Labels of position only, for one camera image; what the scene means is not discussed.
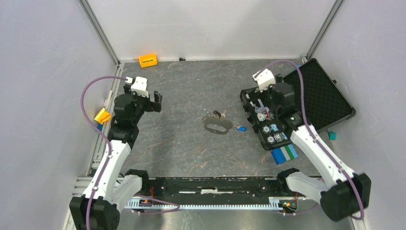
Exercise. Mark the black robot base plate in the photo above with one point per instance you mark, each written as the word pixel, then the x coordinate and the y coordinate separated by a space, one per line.
pixel 252 190

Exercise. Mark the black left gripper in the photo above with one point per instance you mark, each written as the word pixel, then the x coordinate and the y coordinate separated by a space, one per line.
pixel 155 106

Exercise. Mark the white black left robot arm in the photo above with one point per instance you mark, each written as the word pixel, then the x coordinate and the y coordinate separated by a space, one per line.
pixel 100 205

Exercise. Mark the black poker chip case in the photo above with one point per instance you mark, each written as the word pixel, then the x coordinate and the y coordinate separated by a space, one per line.
pixel 325 106

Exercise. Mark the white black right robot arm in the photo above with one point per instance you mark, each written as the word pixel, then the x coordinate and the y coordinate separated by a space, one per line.
pixel 341 192

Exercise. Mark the orange yellow plastic block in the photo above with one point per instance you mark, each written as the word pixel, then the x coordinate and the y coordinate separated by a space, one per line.
pixel 148 60

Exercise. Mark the black plastic key tag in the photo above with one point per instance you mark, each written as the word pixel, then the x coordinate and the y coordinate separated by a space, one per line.
pixel 217 114

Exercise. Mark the white toothed cable duct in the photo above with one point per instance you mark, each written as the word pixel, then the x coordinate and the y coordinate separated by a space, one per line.
pixel 139 203

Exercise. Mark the teal small cube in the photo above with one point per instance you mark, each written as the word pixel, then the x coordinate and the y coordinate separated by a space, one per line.
pixel 332 135

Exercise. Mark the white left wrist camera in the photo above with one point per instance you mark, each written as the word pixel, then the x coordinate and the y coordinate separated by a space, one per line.
pixel 138 86

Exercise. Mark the blue green toy bricks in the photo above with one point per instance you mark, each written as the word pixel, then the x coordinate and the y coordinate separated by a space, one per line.
pixel 284 154

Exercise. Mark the yellow orange toy block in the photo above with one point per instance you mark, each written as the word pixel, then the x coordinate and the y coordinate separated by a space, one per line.
pixel 102 116

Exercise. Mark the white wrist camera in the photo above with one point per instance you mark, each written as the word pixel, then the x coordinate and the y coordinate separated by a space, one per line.
pixel 264 79
pixel 138 86

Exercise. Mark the blue key tag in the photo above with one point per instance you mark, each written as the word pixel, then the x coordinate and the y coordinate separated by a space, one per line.
pixel 241 128

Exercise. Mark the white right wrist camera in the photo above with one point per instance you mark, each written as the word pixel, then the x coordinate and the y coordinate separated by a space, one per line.
pixel 264 79

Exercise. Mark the silver house key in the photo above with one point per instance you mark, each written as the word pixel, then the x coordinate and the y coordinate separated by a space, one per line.
pixel 223 115

